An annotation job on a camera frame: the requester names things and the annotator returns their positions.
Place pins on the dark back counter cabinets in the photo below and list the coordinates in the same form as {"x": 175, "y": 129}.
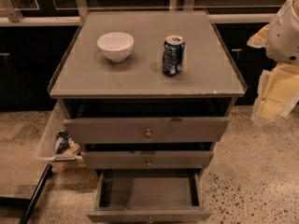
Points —
{"x": 30, "y": 55}

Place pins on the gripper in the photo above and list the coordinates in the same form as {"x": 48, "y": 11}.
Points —
{"x": 284, "y": 36}

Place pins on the grey top drawer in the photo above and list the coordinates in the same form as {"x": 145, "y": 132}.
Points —
{"x": 146, "y": 130}

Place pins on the blue snack bag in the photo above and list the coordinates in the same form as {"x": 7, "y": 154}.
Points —
{"x": 61, "y": 142}

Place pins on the clear plastic bin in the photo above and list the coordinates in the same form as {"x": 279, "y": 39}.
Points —
{"x": 70, "y": 158}

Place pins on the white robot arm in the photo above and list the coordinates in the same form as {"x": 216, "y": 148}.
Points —
{"x": 280, "y": 37}

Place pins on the grey bottom drawer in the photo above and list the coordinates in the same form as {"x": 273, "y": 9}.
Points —
{"x": 150, "y": 196}

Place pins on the black floor bar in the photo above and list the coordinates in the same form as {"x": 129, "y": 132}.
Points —
{"x": 47, "y": 173}

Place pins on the blue soda can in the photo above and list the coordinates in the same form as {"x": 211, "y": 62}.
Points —
{"x": 174, "y": 46}

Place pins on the grey drawer cabinet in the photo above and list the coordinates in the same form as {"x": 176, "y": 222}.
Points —
{"x": 91, "y": 86}

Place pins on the white ceramic bowl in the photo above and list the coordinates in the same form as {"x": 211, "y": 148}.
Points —
{"x": 116, "y": 46}

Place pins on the grey middle drawer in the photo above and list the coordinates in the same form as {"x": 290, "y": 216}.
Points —
{"x": 147, "y": 155}

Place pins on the grey drawer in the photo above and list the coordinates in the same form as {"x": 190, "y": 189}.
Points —
{"x": 150, "y": 196}
{"x": 147, "y": 155}
{"x": 146, "y": 130}

